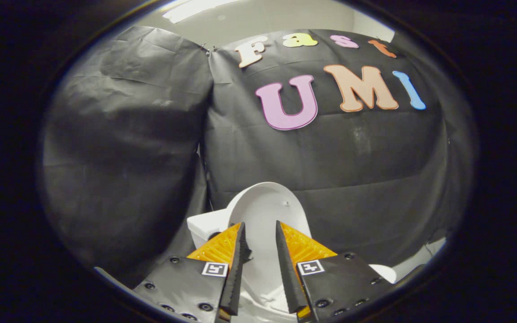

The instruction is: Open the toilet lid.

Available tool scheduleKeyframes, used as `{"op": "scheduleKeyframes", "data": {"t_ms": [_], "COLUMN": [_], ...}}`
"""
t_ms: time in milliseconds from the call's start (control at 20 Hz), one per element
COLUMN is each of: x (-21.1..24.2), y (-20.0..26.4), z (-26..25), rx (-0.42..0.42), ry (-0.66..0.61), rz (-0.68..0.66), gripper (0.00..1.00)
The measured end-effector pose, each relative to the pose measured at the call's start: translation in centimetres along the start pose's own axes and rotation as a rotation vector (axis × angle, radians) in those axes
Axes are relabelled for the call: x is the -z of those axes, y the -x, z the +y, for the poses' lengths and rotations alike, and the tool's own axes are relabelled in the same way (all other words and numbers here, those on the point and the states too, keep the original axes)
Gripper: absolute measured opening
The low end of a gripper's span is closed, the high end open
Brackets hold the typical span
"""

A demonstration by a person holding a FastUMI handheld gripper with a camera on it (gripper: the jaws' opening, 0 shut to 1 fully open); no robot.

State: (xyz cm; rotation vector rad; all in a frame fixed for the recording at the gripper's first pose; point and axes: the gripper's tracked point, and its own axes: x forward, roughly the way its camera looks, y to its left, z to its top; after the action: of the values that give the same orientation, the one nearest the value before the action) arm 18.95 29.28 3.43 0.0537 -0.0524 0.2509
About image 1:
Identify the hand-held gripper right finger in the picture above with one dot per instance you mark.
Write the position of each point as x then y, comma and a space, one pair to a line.
287, 278

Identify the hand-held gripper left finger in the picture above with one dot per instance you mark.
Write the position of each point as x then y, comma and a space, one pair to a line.
236, 278

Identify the white toilet lid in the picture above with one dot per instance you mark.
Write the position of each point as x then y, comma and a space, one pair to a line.
263, 211

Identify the white toilet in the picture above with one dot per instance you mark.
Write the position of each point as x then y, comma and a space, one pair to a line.
204, 224

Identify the black backdrop cloth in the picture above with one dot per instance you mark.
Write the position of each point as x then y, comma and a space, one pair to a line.
330, 157

